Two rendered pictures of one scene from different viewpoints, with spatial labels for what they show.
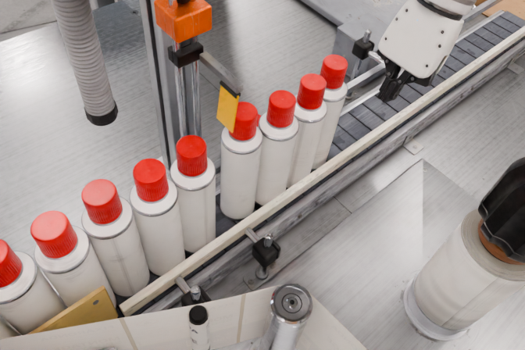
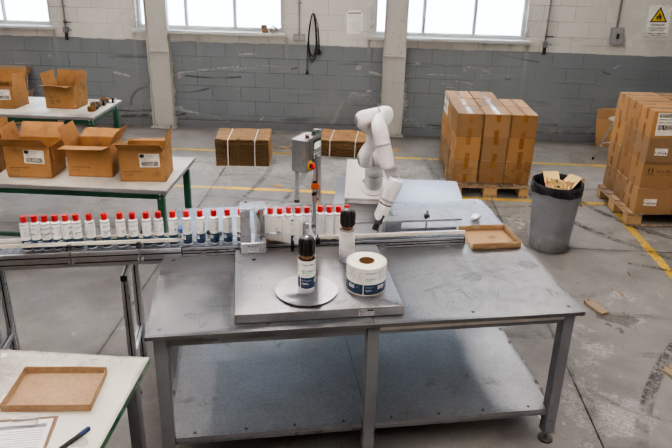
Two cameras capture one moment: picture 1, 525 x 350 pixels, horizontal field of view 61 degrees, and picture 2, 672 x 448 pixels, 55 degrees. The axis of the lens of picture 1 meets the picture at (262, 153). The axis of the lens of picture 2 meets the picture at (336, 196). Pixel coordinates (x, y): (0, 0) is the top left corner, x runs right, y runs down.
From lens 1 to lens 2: 3.28 m
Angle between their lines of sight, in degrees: 41
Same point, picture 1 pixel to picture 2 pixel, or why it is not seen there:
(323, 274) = (327, 250)
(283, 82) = (361, 229)
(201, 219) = not seen: hidden behind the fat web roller
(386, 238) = not seen: hidden behind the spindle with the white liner
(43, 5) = not seen: hidden behind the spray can
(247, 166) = (319, 219)
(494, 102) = (425, 249)
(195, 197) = (305, 218)
